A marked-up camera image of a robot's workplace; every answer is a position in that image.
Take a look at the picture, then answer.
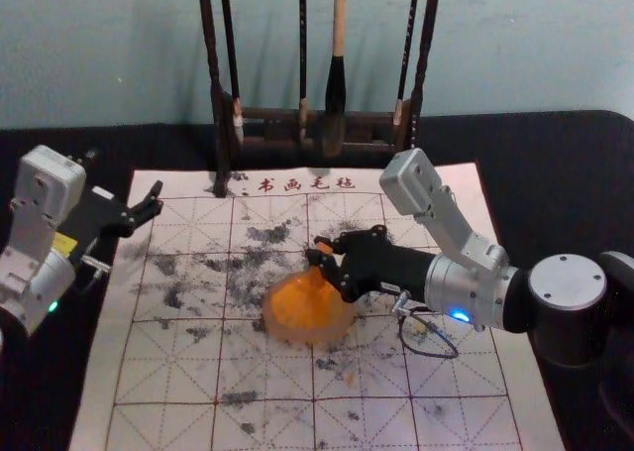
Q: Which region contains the white felt mat red grid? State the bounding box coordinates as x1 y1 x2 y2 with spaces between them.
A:
68 162 567 451

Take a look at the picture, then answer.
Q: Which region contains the dark wooden brush rack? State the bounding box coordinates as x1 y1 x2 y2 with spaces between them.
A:
196 0 444 198

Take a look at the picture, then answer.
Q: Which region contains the right gripper thin dark cable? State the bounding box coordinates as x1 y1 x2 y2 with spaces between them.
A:
391 290 461 361

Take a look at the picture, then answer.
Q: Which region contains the black table cloth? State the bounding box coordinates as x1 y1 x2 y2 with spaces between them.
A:
0 109 634 451

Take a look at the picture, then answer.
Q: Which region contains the translucent orange plastic bag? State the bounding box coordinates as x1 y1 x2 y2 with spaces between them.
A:
261 241 358 345

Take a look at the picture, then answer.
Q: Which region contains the thin dark calligraphy brush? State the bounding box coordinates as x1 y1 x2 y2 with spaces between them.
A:
219 0 245 146
392 0 423 128
297 0 312 148

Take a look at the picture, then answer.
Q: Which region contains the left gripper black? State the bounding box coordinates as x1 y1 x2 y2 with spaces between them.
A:
53 179 165 274

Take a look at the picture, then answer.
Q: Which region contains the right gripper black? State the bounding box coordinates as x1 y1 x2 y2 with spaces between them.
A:
303 224 438 306

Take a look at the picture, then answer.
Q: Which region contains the large pale-handled calligraphy brush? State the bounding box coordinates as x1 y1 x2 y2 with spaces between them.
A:
322 0 349 159

